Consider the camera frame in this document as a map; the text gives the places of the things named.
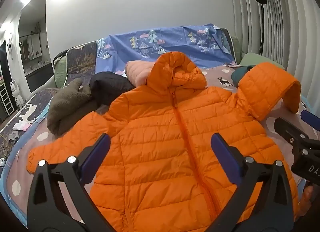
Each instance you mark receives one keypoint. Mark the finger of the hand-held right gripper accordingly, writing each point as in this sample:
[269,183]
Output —
[310,119]
[287,129]

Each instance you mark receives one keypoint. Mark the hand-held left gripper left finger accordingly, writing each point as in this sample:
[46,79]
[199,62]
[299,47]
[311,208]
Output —
[97,156]

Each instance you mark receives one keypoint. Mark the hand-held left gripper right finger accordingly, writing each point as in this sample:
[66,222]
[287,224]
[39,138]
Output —
[225,156]

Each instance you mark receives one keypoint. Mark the orange puffer jacket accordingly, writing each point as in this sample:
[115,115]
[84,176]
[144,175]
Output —
[160,131]

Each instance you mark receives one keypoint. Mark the person's right hand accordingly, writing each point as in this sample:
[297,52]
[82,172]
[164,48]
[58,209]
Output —
[308,199]

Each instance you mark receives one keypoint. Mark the olive fleece garment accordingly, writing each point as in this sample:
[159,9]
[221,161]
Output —
[67,106]

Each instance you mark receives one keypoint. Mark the black puffer jacket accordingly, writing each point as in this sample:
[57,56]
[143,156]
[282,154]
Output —
[110,86]

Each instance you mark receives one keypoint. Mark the teal garment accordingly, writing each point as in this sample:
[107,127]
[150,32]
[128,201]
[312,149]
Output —
[238,75]

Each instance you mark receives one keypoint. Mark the green pillow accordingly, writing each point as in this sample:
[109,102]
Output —
[260,60]

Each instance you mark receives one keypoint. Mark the pink and white socks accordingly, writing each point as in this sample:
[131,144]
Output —
[22,124]

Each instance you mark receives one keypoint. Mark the grey slipper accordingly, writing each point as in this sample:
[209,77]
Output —
[13,137]

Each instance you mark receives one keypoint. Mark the green sofa cushion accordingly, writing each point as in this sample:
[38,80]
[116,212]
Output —
[59,71]

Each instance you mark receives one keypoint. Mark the pink puffer jacket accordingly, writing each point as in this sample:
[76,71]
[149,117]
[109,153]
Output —
[138,71]

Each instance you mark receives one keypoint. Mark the dark patterned pillow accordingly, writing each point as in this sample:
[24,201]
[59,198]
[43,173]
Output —
[80,59]

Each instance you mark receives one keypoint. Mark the white pleated curtain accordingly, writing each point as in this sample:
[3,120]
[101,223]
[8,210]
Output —
[280,21]

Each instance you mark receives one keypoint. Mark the white ladder rack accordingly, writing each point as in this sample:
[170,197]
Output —
[6,100]

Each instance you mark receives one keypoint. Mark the blue tree-print sheet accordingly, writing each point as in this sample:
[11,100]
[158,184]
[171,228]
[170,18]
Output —
[172,41]

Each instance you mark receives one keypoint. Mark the white bear wall figure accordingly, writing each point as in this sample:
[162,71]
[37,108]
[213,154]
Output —
[9,44]

